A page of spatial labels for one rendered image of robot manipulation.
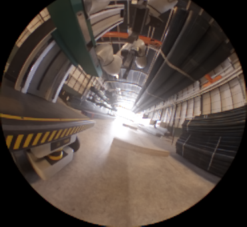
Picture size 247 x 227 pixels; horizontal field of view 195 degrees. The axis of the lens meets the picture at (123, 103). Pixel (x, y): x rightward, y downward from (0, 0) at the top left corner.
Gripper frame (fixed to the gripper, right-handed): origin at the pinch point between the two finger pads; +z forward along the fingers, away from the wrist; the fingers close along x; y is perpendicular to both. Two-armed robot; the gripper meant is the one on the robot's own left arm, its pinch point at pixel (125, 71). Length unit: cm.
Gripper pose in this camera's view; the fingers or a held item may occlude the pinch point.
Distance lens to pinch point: 44.1
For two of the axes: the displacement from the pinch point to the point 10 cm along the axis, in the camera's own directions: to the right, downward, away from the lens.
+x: -0.6, 1.8, 9.8
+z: -3.4, 9.2, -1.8
